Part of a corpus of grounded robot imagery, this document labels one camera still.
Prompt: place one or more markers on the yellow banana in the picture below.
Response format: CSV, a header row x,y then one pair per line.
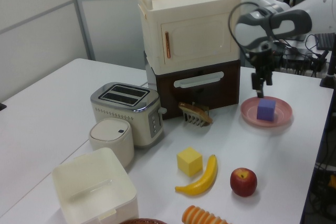
x,y
204,179

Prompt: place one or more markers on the metal toast rack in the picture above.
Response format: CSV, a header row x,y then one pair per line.
x,y
193,121

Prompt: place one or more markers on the brown drawer unit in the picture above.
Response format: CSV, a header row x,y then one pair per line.
x,y
228,85

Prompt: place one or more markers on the white square plastic container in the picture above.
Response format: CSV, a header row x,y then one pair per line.
x,y
97,182

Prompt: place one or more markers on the black keyboard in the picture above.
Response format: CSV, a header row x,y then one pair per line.
x,y
326,41

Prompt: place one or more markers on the cream and chrome toaster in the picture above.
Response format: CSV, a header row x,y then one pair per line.
x,y
118,119

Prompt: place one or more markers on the red apple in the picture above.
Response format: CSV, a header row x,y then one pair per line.
x,y
243,182

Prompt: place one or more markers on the long striped bread loaf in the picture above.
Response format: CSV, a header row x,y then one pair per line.
x,y
199,214

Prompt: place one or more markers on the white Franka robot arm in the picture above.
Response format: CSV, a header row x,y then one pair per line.
x,y
323,11

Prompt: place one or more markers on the pink plate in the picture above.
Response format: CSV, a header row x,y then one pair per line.
x,y
249,113

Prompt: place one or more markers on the black monitor stand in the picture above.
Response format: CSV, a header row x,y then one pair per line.
x,y
331,77

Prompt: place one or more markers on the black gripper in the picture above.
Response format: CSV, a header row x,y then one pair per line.
x,y
262,60

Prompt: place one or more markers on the purple cube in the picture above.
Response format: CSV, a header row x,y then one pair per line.
x,y
266,111

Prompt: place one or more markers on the yellow cube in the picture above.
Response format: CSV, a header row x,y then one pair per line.
x,y
189,162

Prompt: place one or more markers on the small white lidded bin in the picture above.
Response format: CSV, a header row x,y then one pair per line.
x,y
110,140

